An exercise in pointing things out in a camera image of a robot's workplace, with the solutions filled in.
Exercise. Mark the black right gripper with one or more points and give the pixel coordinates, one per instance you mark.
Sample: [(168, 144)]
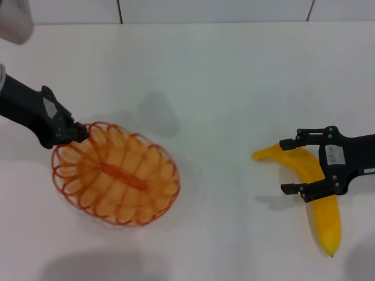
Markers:
[(357, 153)]

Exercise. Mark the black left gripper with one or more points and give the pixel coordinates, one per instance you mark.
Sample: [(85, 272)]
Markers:
[(26, 111)]

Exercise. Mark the yellow banana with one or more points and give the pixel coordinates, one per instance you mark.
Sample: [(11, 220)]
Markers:
[(326, 225)]

